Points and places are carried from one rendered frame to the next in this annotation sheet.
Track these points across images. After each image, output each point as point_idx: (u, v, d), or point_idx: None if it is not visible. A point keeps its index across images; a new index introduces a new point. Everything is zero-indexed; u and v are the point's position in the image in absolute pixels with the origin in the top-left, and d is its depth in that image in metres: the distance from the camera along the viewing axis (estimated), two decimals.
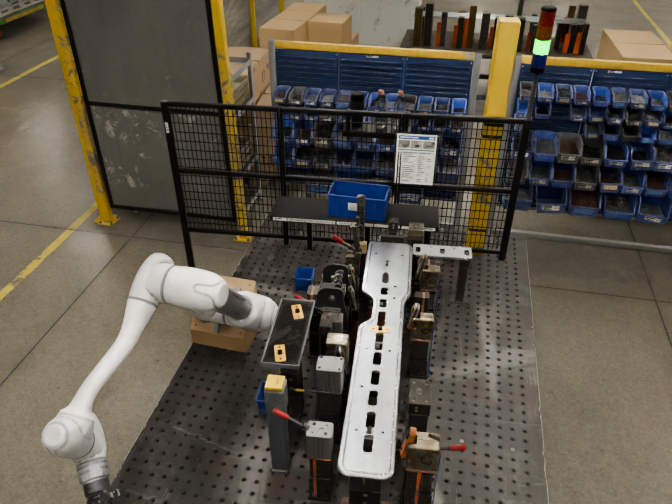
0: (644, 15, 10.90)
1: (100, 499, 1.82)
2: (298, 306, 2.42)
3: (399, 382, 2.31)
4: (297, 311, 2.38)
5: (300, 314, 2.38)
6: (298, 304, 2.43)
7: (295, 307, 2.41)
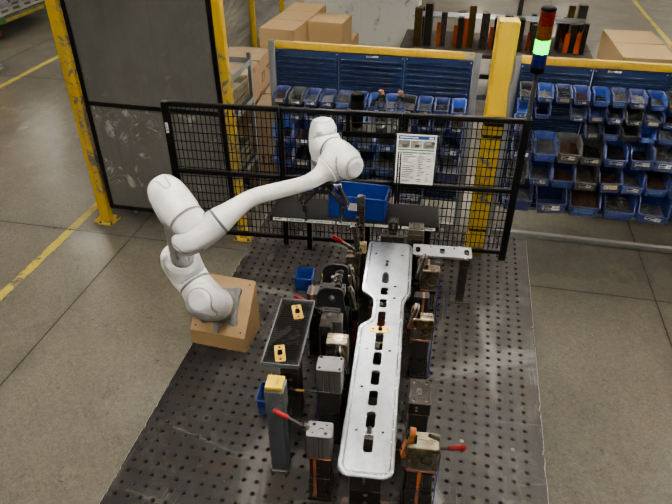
0: (644, 15, 10.90)
1: (326, 187, 2.31)
2: (298, 306, 2.42)
3: (399, 382, 2.31)
4: (297, 311, 2.38)
5: (300, 314, 2.38)
6: (298, 305, 2.43)
7: (295, 307, 2.41)
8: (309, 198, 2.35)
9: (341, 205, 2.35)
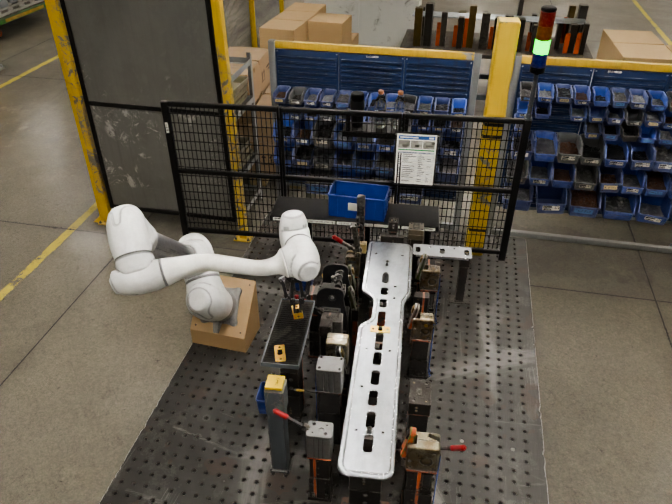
0: (644, 15, 10.90)
1: None
2: (298, 306, 2.42)
3: (399, 382, 2.31)
4: (297, 311, 2.38)
5: (300, 314, 2.38)
6: (298, 305, 2.43)
7: (295, 307, 2.41)
8: (292, 291, 2.32)
9: (302, 295, 2.34)
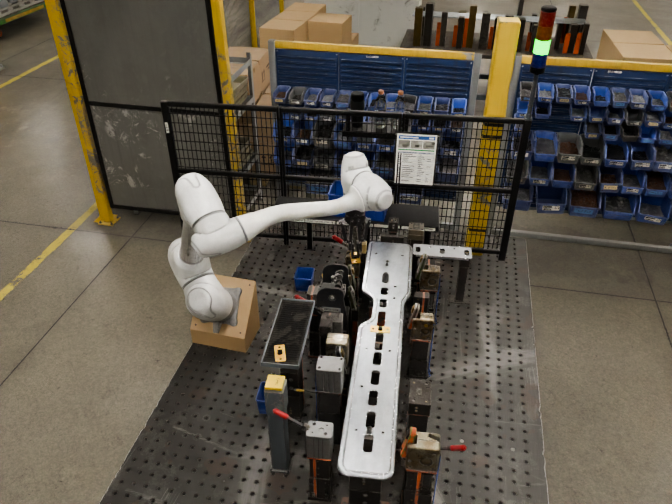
0: (644, 15, 10.90)
1: (359, 219, 2.38)
2: (356, 253, 2.51)
3: (399, 382, 2.31)
4: (355, 257, 2.47)
5: (357, 259, 2.47)
6: (356, 252, 2.52)
7: (353, 254, 2.51)
8: (351, 234, 2.41)
9: (360, 240, 2.43)
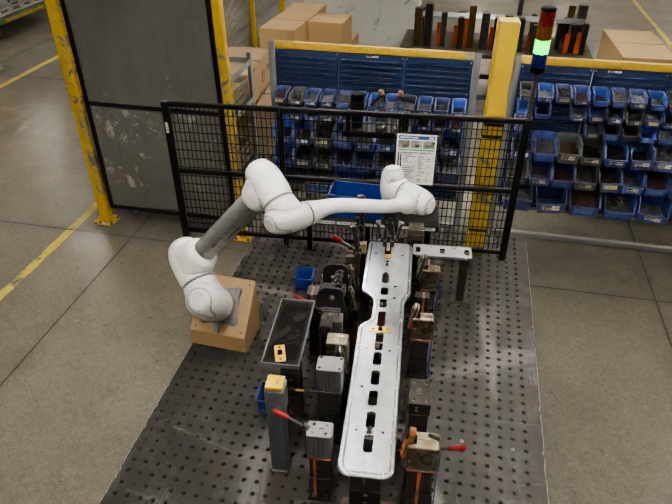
0: (644, 15, 10.90)
1: (393, 222, 2.77)
2: (390, 249, 2.91)
3: (399, 382, 2.31)
4: (387, 252, 2.88)
5: (389, 255, 2.87)
6: (390, 248, 2.92)
7: (387, 249, 2.91)
8: (385, 233, 2.81)
9: (392, 239, 2.83)
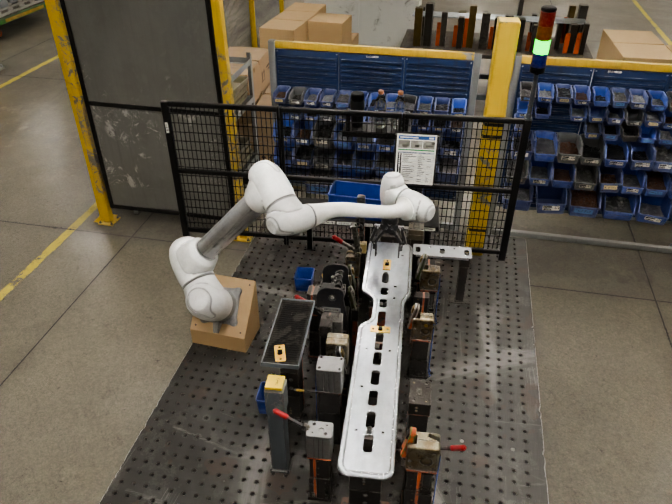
0: (644, 15, 10.90)
1: (392, 228, 2.79)
2: (389, 260, 2.95)
3: (399, 382, 2.31)
4: (386, 264, 2.92)
5: (388, 266, 2.91)
6: (389, 260, 2.96)
7: (386, 261, 2.95)
8: (378, 237, 2.83)
9: (400, 243, 2.84)
